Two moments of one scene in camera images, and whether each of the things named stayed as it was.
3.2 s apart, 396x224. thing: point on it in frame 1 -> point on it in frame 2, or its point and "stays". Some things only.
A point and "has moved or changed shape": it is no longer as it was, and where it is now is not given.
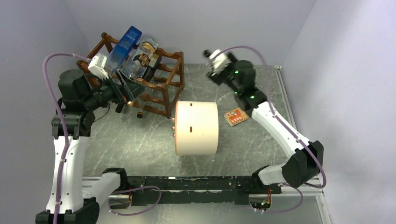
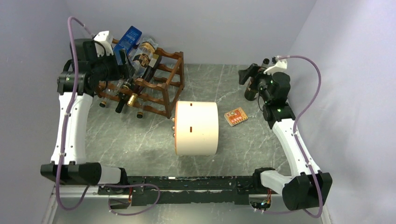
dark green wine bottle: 207,53 has moved or changed shape
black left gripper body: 107,94 -> 108,68
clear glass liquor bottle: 136,65 stays
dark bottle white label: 153,64 stays
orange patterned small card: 236,116 stays
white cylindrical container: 196,128 stays
